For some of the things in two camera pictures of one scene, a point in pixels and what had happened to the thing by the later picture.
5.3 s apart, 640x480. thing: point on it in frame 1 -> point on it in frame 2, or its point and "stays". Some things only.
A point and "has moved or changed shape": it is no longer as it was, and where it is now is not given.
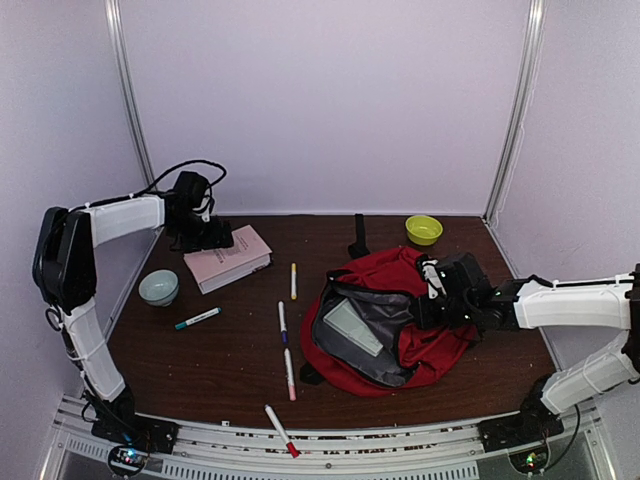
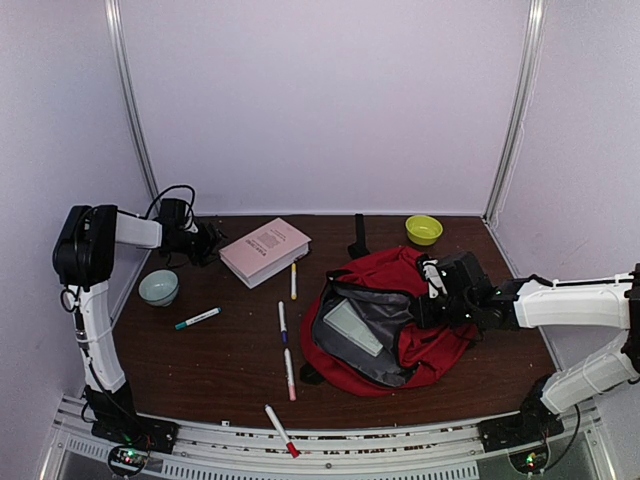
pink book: [212, 268] has moved or changed shape
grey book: [345, 319] stays
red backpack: [382, 289] stays
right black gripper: [420, 310] stays
